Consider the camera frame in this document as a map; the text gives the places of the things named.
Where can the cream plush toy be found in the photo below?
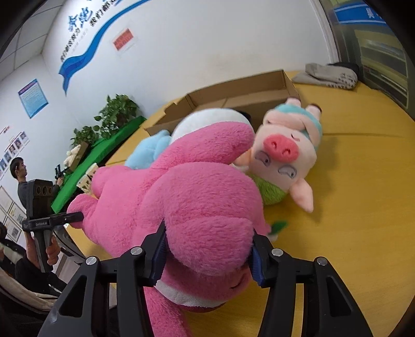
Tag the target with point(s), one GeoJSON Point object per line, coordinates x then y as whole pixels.
{"type": "Point", "coordinates": [73, 155]}

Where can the beige cloth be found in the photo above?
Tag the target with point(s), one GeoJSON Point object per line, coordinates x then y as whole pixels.
{"type": "Point", "coordinates": [22, 285]}

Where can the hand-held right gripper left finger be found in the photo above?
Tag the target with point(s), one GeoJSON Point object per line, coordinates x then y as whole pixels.
{"type": "Point", "coordinates": [159, 252]}

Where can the blue wall poster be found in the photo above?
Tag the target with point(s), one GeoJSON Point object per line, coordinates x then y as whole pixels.
{"type": "Point", "coordinates": [33, 98]}

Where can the red wall sign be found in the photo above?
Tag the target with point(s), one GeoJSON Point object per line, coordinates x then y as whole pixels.
{"type": "Point", "coordinates": [124, 39]}

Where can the blue wave wall decal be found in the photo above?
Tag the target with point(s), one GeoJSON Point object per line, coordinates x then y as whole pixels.
{"type": "Point", "coordinates": [94, 48]}

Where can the glass door with blue banner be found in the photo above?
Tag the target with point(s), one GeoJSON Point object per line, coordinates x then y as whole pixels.
{"type": "Point", "coordinates": [373, 48]}

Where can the framed wall pictures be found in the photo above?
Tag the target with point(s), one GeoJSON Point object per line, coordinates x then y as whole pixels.
{"type": "Point", "coordinates": [11, 214]}

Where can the green covered table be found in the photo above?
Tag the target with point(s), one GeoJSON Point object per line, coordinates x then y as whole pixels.
{"type": "Point", "coordinates": [107, 152]}

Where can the white patterned paper cup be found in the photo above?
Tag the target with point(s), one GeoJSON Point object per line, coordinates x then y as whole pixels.
{"type": "Point", "coordinates": [85, 185]}
{"type": "Point", "coordinates": [91, 170]}

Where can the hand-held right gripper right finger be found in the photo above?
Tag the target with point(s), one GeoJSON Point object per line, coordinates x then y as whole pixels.
{"type": "Point", "coordinates": [257, 263]}

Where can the grey folded cloth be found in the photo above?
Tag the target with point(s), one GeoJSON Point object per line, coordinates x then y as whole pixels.
{"type": "Point", "coordinates": [313, 74]}

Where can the blue and white plush toy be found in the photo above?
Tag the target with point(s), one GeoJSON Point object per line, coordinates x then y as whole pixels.
{"type": "Point", "coordinates": [149, 149]}

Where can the pink plush toy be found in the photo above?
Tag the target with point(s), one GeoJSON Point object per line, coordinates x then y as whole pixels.
{"type": "Point", "coordinates": [181, 207]}

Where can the cardboard box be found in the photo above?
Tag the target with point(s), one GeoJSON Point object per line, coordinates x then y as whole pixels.
{"type": "Point", "coordinates": [227, 94]}

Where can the person's left hand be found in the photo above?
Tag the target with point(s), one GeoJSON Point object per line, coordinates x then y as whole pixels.
{"type": "Point", "coordinates": [54, 252]}

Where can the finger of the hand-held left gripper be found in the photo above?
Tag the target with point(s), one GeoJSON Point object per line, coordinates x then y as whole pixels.
{"type": "Point", "coordinates": [68, 218]}

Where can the green potted plant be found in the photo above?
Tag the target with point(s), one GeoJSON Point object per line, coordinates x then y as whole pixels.
{"type": "Point", "coordinates": [118, 111]}
{"type": "Point", "coordinates": [85, 136]}

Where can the pig plush toy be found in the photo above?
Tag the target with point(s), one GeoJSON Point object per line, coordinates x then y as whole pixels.
{"type": "Point", "coordinates": [282, 162]}

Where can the person's left forearm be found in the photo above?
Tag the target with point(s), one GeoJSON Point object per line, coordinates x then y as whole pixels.
{"type": "Point", "coordinates": [29, 275]}

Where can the wall photo board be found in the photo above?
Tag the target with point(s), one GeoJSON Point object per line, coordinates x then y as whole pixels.
{"type": "Point", "coordinates": [13, 152]}

